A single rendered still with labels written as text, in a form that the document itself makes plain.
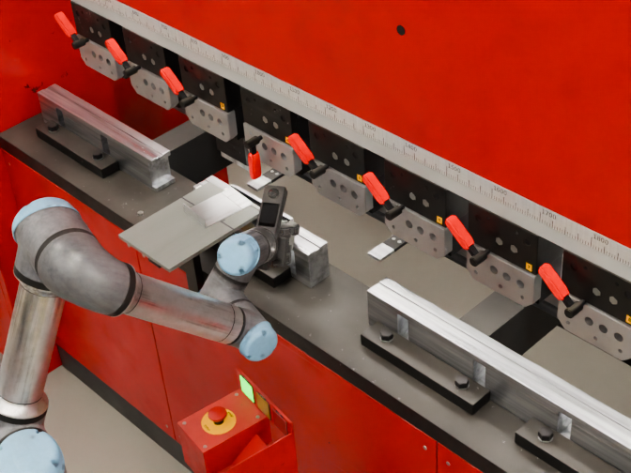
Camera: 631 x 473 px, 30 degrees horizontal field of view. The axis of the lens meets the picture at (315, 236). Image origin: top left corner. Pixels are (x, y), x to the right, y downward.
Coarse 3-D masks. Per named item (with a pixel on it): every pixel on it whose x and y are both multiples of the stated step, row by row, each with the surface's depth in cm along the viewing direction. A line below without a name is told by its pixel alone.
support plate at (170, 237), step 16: (192, 192) 269; (208, 192) 269; (176, 208) 265; (144, 224) 261; (160, 224) 260; (176, 224) 260; (192, 224) 260; (240, 224) 259; (128, 240) 257; (144, 240) 256; (160, 240) 256; (176, 240) 256; (192, 240) 255; (208, 240) 255; (160, 256) 252; (176, 256) 251; (192, 256) 252
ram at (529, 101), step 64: (128, 0) 255; (192, 0) 236; (256, 0) 220; (320, 0) 207; (384, 0) 194; (448, 0) 184; (512, 0) 174; (576, 0) 165; (256, 64) 231; (320, 64) 216; (384, 64) 202; (448, 64) 191; (512, 64) 180; (576, 64) 171; (384, 128) 211; (448, 128) 198; (512, 128) 187; (576, 128) 177; (576, 192) 183
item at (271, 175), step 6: (264, 174) 272; (270, 174) 272; (276, 174) 272; (282, 174) 272; (252, 180) 270; (258, 180) 270; (264, 180) 270; (270, 180) 270; (252, 186) 269; (258, 186) 269; (264, 186) 269
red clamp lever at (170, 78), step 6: (162, 72) 251; (168, 72) 251; (168, 78) 251; (174, 78) 251; (168, 84) 251; (174, 84) 251; (180, 84) 251; (174, 90) 251; (180, 90) 251; (180, 96) 251; (186, 96) 251; (192, 96) 252; (180, 102) 251; (186, 102) 250; (192, 102) 252
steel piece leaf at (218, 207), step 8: (208, 200) 266; (216, 200) 266; (224, 200) 266; (184, 208) 263; (192, 208) 264; (200, 208) 264; (208, 208) 264; (216, 208) 263; (224, 208) 263; (232, 208) 263; (240, 208) 263; (192, 216) 261; (200, 216) 262; (208, 216) 261; (216, 216) 261; (224, 216) 261; (208, 224) 259
